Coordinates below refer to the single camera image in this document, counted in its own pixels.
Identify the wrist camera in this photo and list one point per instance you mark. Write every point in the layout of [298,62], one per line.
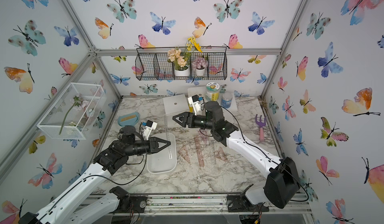
[149,126]
[196,102]

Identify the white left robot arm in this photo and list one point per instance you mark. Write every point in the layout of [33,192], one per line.
[64,208]

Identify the sunflower seed jar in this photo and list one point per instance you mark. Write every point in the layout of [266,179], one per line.
[212,91]

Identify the white pot purple flowers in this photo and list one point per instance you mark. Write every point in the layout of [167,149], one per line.
[200,64]

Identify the white pot beige flowers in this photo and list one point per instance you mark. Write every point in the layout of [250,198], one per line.
[180,58]

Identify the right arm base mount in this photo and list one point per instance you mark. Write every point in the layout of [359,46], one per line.
[240,203]

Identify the white tiered display stand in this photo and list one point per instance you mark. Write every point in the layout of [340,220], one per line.
[179,103]

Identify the black wire wall basket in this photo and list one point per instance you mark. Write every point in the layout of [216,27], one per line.
[171,64]

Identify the clear straight ruler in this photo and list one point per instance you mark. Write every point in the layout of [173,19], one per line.
[167,135]

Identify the pink scalene triangle ruler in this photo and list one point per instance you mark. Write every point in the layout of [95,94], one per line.
[183,152]

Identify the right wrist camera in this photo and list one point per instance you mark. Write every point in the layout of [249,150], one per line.
[196,102]

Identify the blue lidded jar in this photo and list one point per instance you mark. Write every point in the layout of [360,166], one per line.
[226,100]

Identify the white storage box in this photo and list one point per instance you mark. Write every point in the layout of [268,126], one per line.
[160,163]

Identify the artificial pink flower stem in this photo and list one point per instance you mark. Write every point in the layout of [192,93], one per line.
[79,105]

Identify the pink isosceles triangle ruler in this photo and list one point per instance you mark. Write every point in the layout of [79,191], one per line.
[221,155]

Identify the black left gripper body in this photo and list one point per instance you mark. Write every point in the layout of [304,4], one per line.
[139,148]

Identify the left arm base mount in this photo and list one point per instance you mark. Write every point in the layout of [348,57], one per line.
[128,203]

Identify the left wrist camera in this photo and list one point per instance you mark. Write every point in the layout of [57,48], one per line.
[149,126]

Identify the clear stencil ruler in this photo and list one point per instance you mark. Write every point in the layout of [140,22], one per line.
[210,146]

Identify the white mesh wall box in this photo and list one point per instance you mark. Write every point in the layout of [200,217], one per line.
[94,115]

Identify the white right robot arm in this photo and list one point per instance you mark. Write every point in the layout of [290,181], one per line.
[282,180]

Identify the teal dustpan brush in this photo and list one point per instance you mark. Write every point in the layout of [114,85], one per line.
[129,120]

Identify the purple pink garden rake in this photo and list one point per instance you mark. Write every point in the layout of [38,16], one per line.
[261,122]

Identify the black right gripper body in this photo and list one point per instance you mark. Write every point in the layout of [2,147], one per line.
[202,122]

